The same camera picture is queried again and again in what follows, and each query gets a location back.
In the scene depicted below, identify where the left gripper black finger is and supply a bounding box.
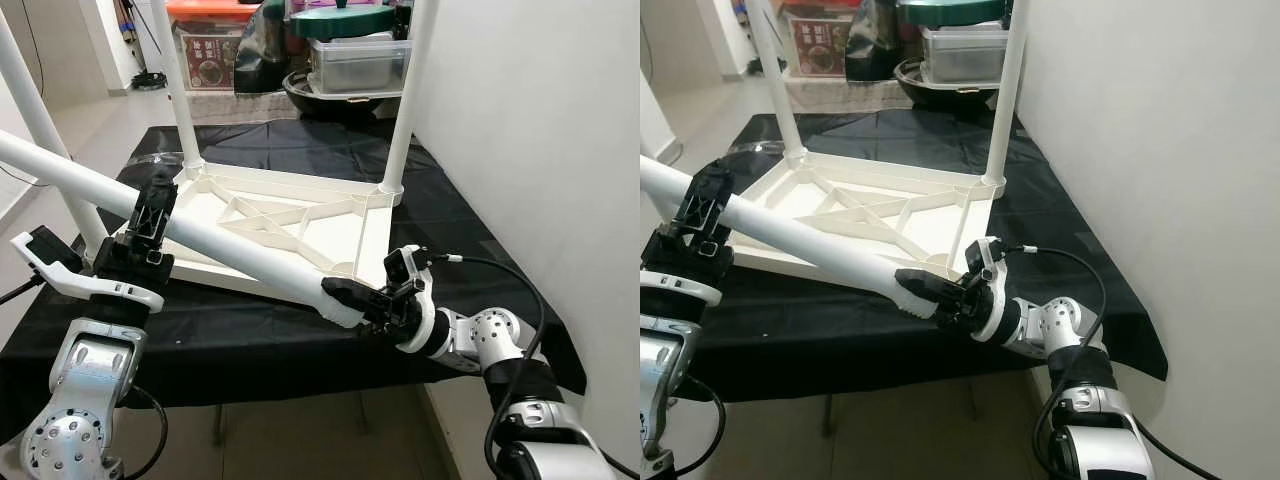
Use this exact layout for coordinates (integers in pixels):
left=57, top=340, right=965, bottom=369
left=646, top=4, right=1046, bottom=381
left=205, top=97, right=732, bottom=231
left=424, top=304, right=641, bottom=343
left=125, top=172, right=179, bottom=251
left=678, top=160, right=736, bottom=246

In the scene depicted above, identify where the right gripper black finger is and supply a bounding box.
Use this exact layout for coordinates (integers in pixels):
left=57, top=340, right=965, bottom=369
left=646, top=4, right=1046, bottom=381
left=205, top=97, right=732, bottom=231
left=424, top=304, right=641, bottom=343
left=322, top=278, right=386, bottom=313
left=895, top=268, right=963, bottom=306

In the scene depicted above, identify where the white plastic children table top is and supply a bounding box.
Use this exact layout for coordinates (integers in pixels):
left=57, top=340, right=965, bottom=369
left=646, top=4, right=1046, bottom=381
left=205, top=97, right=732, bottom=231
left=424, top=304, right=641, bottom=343
left=725, top=150, right=1006, bottom=291
left=105, top=160, right=406, bottom=306

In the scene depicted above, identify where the black tablecloth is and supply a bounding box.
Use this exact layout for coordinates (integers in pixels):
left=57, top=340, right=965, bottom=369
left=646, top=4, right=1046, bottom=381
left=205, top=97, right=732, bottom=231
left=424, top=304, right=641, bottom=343
left=640, top=108, right=1169, bottom=406
left=0, top=120, right=589, bottom=441

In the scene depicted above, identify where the beige low platform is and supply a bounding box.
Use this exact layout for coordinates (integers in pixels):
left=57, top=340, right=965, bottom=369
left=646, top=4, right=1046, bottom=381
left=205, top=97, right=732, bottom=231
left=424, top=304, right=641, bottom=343
left=175, top=88, right=301, bottom=126
left=785, top=75, right=901, bottom=111

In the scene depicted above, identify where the orange-lidded box with red print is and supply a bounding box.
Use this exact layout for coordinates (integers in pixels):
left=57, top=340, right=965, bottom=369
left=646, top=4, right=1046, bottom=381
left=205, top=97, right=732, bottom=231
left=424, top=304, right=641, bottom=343
left=165, top=0, right=261, bottom=93
left=785, top=0, right=851, bottom=79

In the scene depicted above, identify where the black round basin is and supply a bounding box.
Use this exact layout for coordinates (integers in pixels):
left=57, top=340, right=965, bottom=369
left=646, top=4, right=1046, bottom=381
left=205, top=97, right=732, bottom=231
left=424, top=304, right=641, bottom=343
left=283, top=70, right=401, bottom=123
left=893, top=58, right=1001, bottom=111

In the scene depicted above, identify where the black bag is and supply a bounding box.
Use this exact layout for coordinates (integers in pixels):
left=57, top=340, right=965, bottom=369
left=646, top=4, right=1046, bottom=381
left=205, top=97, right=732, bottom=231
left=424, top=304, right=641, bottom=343
left=232, top=0, right=296, bottom=96
left=845, top=0, right=906, bottom=83

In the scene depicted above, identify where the clear plastic storage box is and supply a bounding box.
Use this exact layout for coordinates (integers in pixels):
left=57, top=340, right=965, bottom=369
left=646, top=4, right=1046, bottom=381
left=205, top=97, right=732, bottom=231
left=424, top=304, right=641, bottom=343
left=920, top=25, right=1011, bottom=86
left=308, top=38, right=413, bottom=96

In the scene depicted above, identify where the green round lid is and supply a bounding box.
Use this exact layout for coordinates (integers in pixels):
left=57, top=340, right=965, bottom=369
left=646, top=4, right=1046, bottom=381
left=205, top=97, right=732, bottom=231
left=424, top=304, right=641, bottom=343
left=897, top=0, right=1009, bottom=28
left=288, top=0, right=399, bottom=41

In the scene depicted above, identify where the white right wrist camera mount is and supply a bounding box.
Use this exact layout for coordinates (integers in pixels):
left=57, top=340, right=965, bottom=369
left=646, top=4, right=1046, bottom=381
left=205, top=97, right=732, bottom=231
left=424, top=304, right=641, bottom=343
left=965, top=238, right=1021, bottom=346
left=385, top=248, right=439, bottom=351

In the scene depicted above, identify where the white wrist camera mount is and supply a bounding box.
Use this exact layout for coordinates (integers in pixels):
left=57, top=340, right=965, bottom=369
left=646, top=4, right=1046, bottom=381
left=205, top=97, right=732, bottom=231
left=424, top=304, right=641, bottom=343
left=640, top=268, right=723, bottom=307
left=10, top=228, right=166, bottom=313
left=965, top=238, right=1021, bottom=346
left=385, top=248, right=439, bottom=351

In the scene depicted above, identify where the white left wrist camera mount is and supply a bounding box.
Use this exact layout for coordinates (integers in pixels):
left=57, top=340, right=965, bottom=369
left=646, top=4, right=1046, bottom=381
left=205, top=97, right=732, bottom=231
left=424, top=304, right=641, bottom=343
left=10, top=228, right=166, bottom=313
left=640, top=268, right=723, bottom=307

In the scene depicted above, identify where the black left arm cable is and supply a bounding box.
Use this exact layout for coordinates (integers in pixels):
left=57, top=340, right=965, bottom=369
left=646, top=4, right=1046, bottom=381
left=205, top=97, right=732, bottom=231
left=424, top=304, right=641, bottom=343
left=0, top=275, right=169, bottom=480
left=685, top=372, right=728, bottom=479

